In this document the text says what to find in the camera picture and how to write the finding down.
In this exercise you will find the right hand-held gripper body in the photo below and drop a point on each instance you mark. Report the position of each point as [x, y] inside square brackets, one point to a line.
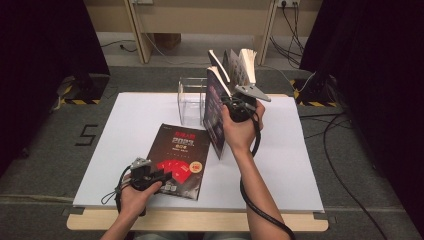
[241, 106]

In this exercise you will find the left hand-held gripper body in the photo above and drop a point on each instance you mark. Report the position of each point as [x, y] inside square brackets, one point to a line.
[141, 176]

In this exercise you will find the purple magazine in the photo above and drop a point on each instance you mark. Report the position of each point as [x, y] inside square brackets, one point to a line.
[213, 113]

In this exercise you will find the black and red magazine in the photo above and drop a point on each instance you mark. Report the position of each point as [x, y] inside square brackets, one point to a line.
[180, 156]

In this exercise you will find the clear acrylic book rack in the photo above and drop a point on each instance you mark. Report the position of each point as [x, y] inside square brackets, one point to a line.
[190, 106]

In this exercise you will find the white book with picture grid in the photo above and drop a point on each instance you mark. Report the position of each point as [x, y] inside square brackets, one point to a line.
[245, 66]

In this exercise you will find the person's left hand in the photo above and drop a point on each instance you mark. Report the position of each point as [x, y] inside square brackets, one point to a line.
[136, 201]

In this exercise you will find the person's right hand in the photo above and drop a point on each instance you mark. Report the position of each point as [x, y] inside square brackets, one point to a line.
[241, 135]

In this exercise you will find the white table sheet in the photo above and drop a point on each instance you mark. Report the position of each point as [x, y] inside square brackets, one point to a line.
[126, 110]

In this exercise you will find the black stand base hazard tape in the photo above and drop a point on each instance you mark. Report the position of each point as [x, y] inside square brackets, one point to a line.
[88, 88]
[316, 90]

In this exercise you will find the beige desk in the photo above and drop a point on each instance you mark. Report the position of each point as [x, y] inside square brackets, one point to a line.
[200, 18]

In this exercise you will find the black curtain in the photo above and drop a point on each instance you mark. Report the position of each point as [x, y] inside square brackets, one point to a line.
[383, 66]
[33, 66]

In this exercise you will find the white wall socket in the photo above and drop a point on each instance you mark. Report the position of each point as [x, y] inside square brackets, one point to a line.
[142, 1]
[288, 2]

